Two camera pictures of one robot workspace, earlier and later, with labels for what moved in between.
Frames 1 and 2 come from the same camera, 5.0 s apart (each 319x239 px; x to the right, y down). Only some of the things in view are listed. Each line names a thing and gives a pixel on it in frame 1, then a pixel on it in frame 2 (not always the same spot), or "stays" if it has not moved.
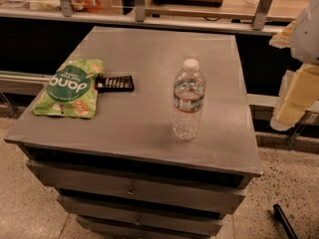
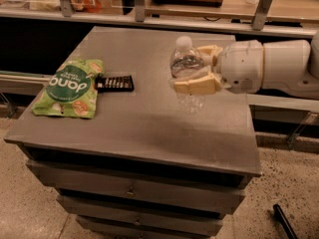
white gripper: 306,37 -> 241,65
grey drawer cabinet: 123,173 stays
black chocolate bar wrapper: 115,84 stays
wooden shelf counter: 258,9 stays
